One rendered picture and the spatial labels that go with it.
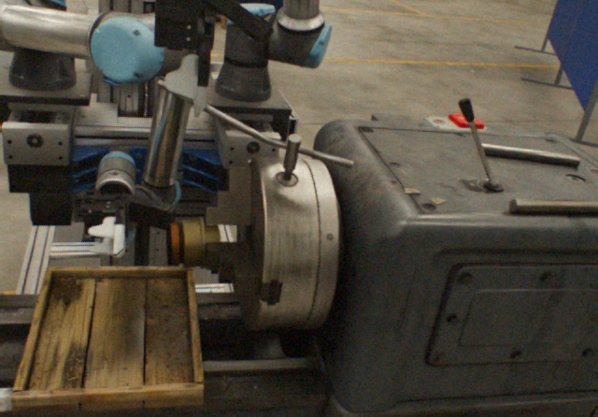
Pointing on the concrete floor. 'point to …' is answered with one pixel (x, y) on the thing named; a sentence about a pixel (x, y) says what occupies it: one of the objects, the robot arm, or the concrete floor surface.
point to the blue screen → (576, 42)
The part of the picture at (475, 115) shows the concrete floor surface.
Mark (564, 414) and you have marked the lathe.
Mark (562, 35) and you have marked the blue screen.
